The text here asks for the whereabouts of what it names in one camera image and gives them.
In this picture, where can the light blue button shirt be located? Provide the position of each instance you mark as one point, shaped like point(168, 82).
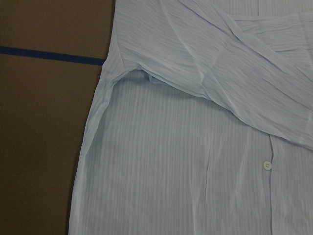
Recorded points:
point(201, 124)

